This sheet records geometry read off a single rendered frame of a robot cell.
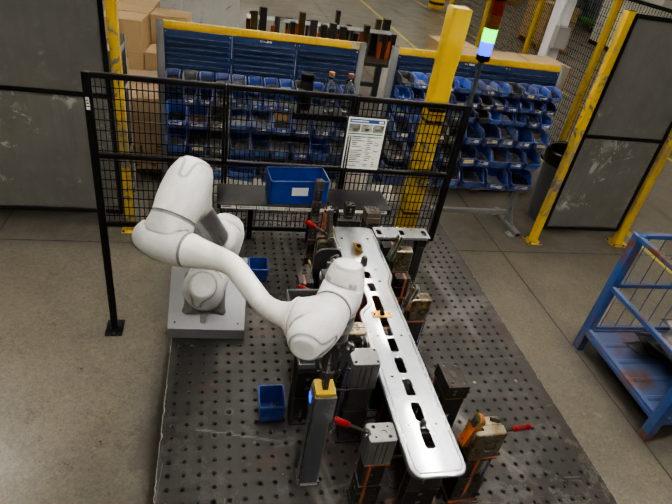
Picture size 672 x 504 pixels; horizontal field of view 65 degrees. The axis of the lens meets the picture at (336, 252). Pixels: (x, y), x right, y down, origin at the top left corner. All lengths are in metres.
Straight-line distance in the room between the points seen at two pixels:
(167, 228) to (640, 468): 2.88
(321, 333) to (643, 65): 4.06
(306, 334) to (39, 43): 3.09
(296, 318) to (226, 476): 0.87
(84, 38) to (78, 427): 2.31
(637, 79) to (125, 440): 4.34
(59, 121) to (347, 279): 3.08
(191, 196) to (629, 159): 4.28
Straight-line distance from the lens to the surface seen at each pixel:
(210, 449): 2.00
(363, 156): 2.86
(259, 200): 2.70
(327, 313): 1.20
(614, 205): 5.46
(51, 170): 4.26
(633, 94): 4.93
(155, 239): 1.55
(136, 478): 2.80
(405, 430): 1.75
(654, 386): 3.87
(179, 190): 1.56
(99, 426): 3.01
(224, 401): 2.13
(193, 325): 2.33
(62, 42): 3.88
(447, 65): 2.86
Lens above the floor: 2.34
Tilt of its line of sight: 33 degrees down
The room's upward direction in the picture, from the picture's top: 10 degrees clockwise
